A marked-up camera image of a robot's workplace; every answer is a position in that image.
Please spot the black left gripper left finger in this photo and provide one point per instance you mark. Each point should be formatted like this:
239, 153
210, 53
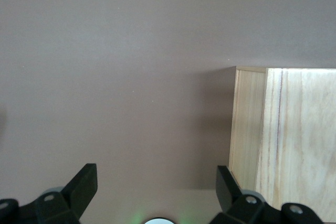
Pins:
78, 195

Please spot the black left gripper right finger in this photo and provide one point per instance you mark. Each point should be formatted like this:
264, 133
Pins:
228, 195

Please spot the light wooden drawer cabinet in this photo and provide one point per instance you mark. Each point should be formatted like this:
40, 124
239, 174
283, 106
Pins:
296, 134

